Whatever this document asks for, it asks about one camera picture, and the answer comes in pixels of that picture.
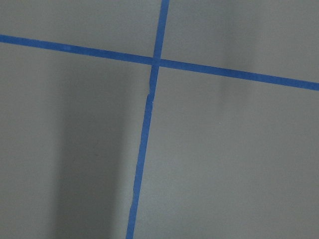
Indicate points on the blue tape line crosswise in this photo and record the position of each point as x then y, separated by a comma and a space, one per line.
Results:
162, 62

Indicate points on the blue tape line lengthwise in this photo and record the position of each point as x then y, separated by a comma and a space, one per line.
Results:
147, 118

